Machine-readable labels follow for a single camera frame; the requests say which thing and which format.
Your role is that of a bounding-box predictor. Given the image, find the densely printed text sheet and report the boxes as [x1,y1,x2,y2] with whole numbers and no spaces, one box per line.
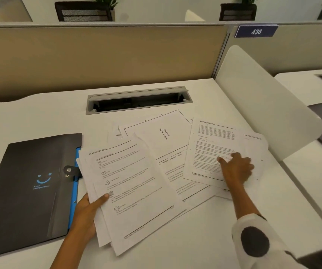
[182,118,262,191]

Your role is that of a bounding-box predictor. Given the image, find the wide beige partition panel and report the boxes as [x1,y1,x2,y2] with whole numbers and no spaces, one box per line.
[0,23,230,103]

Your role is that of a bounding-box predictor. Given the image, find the printed sheet with ruled lines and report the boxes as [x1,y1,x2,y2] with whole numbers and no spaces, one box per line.
[158,154,233,213]

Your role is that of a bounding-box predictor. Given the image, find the printed sheet with icons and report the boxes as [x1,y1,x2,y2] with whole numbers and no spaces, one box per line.
[84,134,187,256]

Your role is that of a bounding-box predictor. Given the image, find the grey desk cable tray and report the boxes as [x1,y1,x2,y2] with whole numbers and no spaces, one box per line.
[86,86,193,115]

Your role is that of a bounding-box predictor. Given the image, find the narrow beige partition panel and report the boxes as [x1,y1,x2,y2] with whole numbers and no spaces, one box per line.
[213,22,322,79]

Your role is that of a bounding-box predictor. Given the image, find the person's left forearm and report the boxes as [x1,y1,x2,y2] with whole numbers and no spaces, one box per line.
[50,230,95,269]

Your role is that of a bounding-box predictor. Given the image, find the blue number sign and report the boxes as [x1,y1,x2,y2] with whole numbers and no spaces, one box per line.
[234,24,279,38]

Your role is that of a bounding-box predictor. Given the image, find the white desk divider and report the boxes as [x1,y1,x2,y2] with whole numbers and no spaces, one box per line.
[214,45,322,162]

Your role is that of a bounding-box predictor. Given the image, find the person's right hand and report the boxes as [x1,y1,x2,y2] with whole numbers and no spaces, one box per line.
[216,152,255,191]

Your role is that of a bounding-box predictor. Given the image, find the blue plastic folder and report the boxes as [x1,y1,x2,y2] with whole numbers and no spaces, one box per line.
[67,147,81,231]

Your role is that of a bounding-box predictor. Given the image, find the black folder with smiley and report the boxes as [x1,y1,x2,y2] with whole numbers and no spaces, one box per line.
[0,133,83,260]

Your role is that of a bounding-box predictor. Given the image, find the title sheet with border frame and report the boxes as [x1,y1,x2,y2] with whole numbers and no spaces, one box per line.
[121,109,196,163]

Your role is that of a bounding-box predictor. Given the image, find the person's right forearm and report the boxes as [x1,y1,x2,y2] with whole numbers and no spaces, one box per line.
[224,183,310,269]

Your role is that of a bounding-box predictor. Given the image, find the white sheet with punched holes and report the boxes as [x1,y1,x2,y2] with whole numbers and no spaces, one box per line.
[234,129,269,194]

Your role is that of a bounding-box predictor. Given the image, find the person's left hand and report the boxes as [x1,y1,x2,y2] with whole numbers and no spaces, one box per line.
[69,192,110,245]

